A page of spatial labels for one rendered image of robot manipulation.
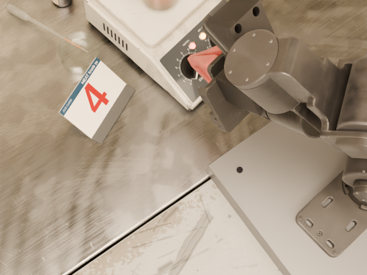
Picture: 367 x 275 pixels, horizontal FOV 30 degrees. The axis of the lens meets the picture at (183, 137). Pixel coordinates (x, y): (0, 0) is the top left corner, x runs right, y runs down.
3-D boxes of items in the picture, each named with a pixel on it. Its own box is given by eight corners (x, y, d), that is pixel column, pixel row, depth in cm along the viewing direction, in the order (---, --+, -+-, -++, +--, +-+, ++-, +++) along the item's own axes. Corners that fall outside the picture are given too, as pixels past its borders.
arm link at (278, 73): (211, 105, 61) (329, 104, 53) (236, 21, 63) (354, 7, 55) (278, 155, 69) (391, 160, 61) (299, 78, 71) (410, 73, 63)
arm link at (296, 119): (242, 100, 67) (293, 121, 62) (271, 50, 67) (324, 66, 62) (278, 129, 71) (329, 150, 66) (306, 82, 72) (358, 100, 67)
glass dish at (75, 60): (105, 67, 94) (104, 60, 92) (66, 79, 93) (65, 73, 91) (93, 33, 95) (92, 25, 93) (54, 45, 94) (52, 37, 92)
